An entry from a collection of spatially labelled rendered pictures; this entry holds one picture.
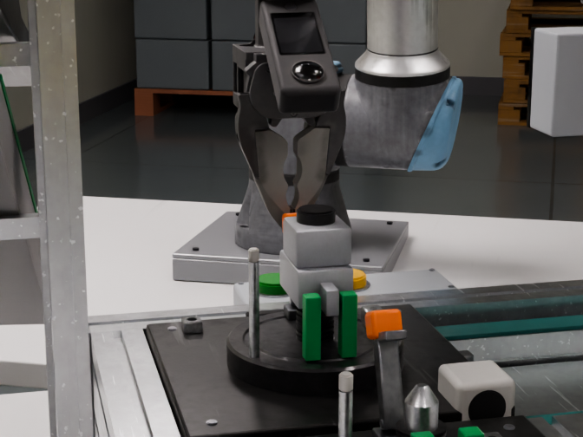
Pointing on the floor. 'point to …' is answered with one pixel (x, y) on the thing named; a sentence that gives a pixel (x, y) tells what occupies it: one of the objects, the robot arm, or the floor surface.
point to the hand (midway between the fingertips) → (291, 218)
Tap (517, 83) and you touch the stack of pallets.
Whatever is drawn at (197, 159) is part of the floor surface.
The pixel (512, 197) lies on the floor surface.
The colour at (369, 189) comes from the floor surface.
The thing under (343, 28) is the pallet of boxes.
